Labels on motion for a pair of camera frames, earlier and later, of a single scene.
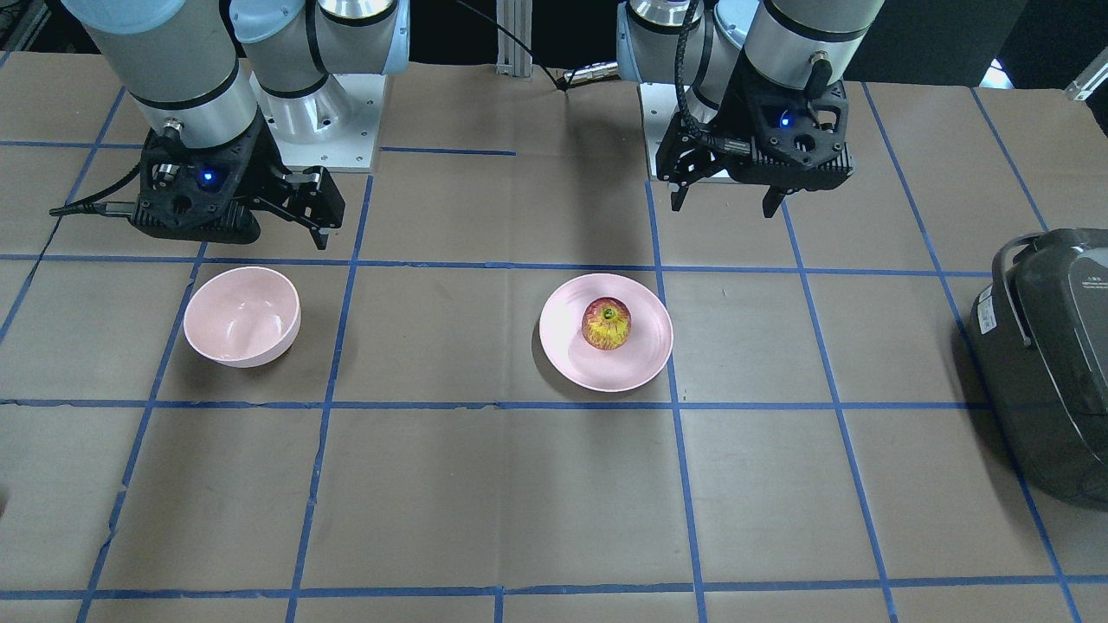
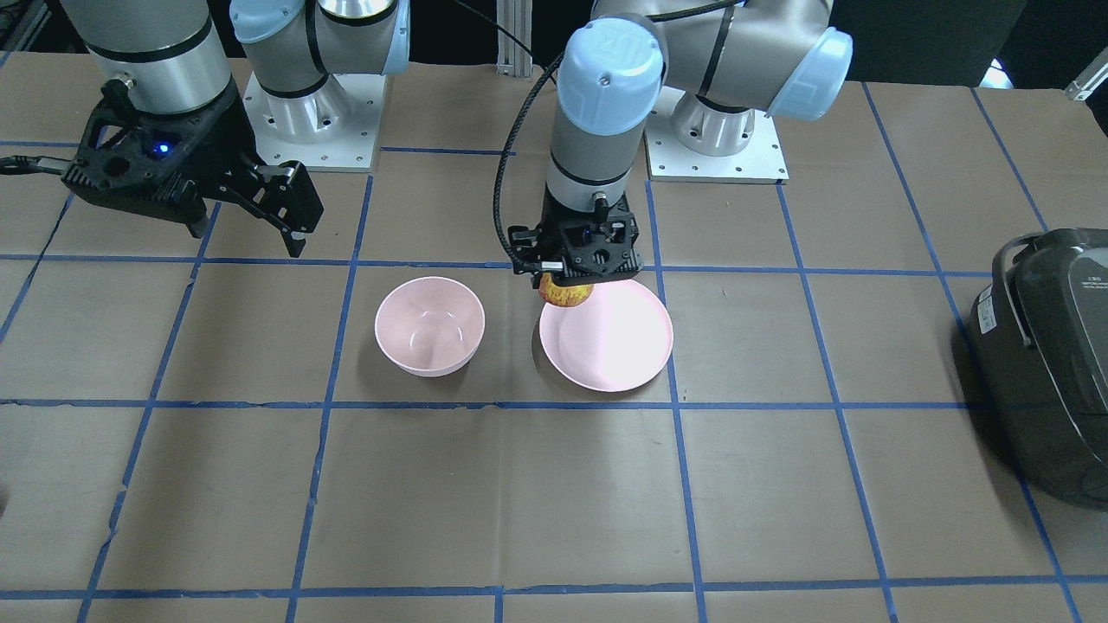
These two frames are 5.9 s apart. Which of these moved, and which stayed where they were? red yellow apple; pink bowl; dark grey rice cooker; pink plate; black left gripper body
Moved: red yellow apple; pink bowl; black left gripper body
Stayed: pink plate; dark grey rice cooker
